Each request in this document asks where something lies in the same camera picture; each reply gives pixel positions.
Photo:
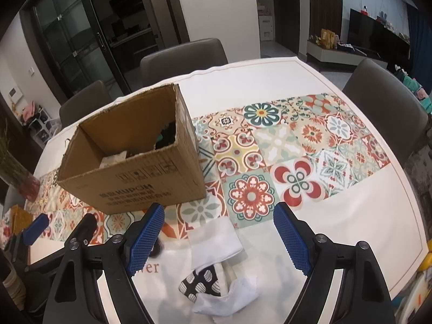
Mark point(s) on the grey dining chair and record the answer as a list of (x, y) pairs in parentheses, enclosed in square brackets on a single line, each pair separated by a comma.
[(384, 108), (184, 59), (86, 103)]

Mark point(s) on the brown cardboard box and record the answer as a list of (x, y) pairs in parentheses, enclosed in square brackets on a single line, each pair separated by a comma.
[(135, 189)]

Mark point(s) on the dark slatted wall panel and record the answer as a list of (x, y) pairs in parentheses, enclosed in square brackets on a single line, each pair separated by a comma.
[(325, 10)]

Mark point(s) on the white zigzag-edged cloth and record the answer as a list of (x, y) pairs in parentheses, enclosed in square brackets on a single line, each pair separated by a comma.
[(233, 297)]

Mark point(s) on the white television stand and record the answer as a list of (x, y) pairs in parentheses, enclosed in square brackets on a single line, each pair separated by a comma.
[(334, 55)]

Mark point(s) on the glass sliding door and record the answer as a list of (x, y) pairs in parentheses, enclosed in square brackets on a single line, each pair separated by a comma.
[(84, 37)]

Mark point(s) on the dark wooden door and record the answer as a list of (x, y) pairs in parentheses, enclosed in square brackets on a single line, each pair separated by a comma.
[(286, 10)]

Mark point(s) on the black floral scarf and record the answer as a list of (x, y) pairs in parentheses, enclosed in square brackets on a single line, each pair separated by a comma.
[(167, 135)]

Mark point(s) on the white shoe rack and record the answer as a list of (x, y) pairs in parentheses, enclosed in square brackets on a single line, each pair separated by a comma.
[(38, 123)]

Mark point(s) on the teal clothes heap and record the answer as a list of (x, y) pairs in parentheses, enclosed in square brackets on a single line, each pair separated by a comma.
[(413, 87)]

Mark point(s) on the colourful plastic toy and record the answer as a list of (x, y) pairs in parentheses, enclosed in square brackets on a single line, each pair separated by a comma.
[(418, 290)]

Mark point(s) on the yellow wicker tissue box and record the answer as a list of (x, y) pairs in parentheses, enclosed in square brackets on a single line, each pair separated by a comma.
[(21, 219)]

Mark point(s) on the glass vase with dried flowers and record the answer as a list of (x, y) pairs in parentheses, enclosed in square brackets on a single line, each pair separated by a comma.
[(11, 162)]

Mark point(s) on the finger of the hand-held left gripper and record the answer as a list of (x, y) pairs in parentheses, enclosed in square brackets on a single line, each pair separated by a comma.
[(86, 226), (35, 229)]

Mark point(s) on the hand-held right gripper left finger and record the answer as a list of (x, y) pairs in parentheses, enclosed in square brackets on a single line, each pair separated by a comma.
[(145, 243)]

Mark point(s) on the white floor appliance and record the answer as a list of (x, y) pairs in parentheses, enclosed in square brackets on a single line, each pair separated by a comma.
[(266, 28)]

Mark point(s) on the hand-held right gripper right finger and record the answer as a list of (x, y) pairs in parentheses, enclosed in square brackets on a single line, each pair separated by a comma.
[(293, 239)]

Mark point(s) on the wall intercom panel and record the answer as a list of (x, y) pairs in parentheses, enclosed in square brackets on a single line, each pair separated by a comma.
[(15, 95)]

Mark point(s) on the blue curtain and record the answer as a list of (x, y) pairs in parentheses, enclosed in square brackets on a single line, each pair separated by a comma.
[(420, 47)]

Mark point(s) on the black white oval-print cloth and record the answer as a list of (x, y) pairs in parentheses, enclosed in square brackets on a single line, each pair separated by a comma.
[(202, 281)]

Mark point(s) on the black television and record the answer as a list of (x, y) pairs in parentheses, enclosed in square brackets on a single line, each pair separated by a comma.
[(378, 37)]

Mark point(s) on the yellow gift bags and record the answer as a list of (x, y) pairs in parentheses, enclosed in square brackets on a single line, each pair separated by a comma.
[(327, 38)]

